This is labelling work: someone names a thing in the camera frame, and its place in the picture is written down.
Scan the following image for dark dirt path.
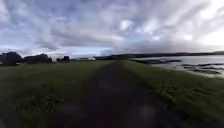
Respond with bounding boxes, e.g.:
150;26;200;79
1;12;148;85
46;60;194;128

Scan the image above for distant dark hills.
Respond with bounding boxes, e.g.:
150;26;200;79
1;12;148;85
94;50;224;61

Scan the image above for green grass bank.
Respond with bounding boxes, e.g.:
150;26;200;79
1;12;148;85
119;59;224;128

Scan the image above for green grass field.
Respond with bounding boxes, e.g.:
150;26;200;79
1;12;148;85
0;59;113;128

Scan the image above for grey water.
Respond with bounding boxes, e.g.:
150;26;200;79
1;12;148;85
132;54;224;79

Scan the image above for dark clump of trees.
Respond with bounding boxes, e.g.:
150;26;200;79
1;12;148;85
0;51;72;66

